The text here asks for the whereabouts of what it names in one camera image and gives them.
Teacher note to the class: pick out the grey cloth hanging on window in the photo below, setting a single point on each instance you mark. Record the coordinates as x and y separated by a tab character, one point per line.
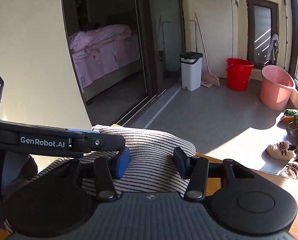
273	48

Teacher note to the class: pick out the white trash bin black lid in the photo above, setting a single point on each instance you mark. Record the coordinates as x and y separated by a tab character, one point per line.
191	65

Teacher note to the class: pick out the striped beige knit garment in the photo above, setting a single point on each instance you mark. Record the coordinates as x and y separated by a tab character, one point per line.
62	194

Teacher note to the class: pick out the red plastic bucket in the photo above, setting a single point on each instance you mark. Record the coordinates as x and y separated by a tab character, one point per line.
238	73

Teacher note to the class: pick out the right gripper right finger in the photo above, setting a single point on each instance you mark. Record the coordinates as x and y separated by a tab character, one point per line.
195	169

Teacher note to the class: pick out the bed with pink quilt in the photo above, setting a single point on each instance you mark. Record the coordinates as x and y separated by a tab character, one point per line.
104	57

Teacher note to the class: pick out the beige fuzzy slipper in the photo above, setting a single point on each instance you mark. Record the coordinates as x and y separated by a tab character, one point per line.
283	150
290	170

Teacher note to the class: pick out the wooden folding table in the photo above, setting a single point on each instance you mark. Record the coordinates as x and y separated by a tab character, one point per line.
239	204

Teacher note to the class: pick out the long mop pole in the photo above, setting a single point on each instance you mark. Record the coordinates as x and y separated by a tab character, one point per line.
286	34

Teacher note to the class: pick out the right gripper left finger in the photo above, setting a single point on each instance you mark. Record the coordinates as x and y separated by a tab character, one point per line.
106	169

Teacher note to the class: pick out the pink plastic bucket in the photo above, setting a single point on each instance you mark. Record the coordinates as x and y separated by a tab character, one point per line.
276	87

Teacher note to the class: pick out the broom with pink handle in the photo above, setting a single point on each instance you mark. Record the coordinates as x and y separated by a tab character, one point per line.
207	78

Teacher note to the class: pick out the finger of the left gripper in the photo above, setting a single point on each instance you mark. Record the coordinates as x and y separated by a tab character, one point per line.
92	143
82	130

